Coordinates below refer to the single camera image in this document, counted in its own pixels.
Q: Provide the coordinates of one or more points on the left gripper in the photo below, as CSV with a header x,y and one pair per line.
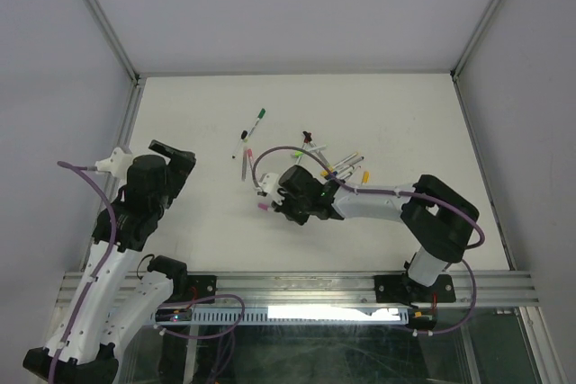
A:
x,y
178,168

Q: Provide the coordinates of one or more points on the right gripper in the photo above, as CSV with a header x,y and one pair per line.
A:
x,y
300,219

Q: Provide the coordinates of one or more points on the magenta cap acrylic marker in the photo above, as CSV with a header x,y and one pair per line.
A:
x,y
266,207

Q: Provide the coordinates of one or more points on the pink cap acrylic marker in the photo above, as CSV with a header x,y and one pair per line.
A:
x,y
248,156

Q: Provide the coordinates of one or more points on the translucent grey highlighter pen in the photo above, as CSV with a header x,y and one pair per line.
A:
x,y
244,165

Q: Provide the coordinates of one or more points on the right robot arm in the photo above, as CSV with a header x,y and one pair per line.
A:
x,y
441,220

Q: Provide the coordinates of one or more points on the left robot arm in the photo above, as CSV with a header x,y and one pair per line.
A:
x,y
89,343

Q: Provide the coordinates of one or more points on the blue cap marker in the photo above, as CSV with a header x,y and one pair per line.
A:
x,y
348,167

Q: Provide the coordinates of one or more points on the brown cap marker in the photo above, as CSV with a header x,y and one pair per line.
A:
x,y
306,141

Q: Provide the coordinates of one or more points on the black cap whiteboard marker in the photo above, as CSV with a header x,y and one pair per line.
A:
x,y
241,141

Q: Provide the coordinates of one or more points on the green cap rainbow marker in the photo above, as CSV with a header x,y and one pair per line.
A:
x,y
259,117

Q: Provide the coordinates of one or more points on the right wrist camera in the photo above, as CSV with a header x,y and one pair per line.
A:
x,y
268,186

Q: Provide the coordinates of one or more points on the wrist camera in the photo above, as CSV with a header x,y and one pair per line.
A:
x,y
117,164
268,186

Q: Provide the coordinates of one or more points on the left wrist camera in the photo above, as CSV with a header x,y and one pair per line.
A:
x,y
117,164

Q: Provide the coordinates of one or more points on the left aluminium frame post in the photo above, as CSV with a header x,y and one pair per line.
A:
x,y
110,36

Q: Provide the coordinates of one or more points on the aluminium frame post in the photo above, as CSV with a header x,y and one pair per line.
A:
x,y
487,16
110,36

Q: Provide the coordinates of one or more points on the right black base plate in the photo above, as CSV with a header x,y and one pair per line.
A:
x,y
398,288

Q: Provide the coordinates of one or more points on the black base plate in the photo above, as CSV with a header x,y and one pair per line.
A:
x,y
198,286
398,288

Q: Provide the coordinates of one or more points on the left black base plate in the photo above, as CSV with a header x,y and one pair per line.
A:
x,y
198,286

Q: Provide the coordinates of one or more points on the grey slotted cable duct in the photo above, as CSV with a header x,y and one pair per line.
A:
x,y
282,315

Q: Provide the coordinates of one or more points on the aluminium mounting rail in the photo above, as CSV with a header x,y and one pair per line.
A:
x,y
490,289

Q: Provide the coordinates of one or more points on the right aluminium frame post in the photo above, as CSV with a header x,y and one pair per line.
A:
x,y
487,16

